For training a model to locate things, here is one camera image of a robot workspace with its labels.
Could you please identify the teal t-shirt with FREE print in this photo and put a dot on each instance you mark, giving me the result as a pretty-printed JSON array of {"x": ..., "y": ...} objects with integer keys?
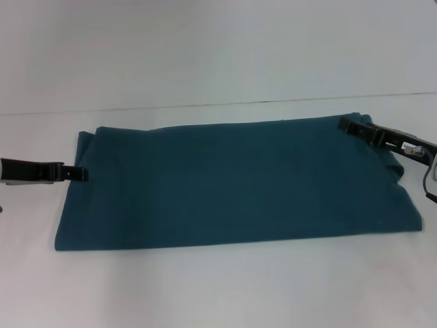
[{"x": 239, "y": 184}]

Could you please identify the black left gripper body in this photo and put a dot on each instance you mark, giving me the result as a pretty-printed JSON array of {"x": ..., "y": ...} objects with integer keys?
[{"x": 20, "y": 169}]

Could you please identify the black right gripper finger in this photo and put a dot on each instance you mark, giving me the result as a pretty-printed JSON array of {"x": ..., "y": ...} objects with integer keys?
[{"x": 362, "y": 131}]

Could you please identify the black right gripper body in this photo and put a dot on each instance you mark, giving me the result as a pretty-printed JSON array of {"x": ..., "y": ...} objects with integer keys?
[{"x": 406, "y": 141}]

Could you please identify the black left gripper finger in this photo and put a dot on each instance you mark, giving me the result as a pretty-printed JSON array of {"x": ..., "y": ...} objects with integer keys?
[{"x": 66, "y": 173}]

